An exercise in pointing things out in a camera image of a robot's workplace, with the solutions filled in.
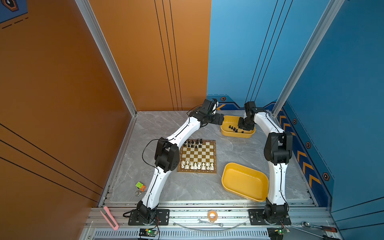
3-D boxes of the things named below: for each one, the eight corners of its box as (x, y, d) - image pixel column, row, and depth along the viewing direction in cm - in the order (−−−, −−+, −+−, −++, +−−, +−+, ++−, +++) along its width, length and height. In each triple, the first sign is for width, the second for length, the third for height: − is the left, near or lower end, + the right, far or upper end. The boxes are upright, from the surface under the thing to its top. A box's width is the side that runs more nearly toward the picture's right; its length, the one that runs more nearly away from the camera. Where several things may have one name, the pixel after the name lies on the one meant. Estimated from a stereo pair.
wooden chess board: (178, 173, 90) (177, 172, 88) (180, 141, 104) (180, 139, 102) (218, 173, 89) (218, 172, 87) (215, 141, 104) (215, 139, 102)
